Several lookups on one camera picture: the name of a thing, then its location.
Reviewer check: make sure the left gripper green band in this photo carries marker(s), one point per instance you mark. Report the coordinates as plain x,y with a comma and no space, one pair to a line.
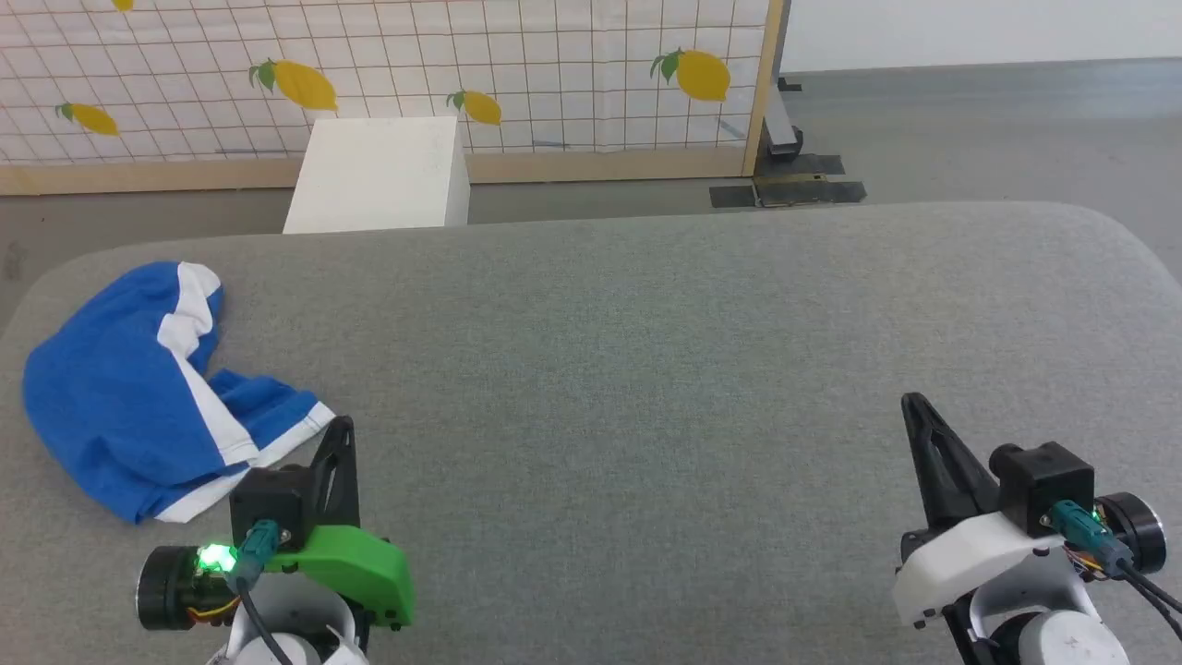
355,568

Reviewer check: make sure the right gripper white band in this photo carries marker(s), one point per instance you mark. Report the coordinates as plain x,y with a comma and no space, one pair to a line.
970,554

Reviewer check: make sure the blue shorts with white trim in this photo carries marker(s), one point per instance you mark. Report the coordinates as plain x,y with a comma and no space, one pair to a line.
102,406

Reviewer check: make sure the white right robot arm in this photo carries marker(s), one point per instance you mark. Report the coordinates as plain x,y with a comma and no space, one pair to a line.
1043,628

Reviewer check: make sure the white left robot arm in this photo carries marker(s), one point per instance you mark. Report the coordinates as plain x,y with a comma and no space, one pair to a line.
305,628

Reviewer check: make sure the white rectangular block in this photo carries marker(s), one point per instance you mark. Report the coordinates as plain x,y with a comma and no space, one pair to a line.
379,175

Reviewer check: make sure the large black floor tape patch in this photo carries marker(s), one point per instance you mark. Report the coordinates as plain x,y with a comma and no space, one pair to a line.
799,189

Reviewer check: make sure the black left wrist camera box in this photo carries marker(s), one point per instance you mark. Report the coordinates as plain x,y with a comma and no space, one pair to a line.
268,503

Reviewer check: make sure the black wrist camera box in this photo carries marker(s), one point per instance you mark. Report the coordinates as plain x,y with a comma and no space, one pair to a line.
268,503
1043,485

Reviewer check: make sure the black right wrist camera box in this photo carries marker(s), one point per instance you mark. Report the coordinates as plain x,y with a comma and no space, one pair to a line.
1043,485

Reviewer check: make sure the metal partition support post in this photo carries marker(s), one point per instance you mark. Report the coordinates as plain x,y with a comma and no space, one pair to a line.
780,125

